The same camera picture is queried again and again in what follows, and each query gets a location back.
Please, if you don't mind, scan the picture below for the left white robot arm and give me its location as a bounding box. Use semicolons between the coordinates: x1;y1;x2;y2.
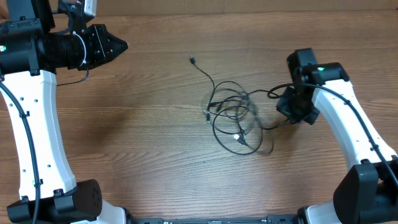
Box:
1;0;134;223

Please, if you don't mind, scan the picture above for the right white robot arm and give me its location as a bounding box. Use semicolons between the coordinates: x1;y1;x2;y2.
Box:
277;48;397;223

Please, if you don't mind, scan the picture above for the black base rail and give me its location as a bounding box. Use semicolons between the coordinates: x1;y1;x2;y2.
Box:
136;214;305;224

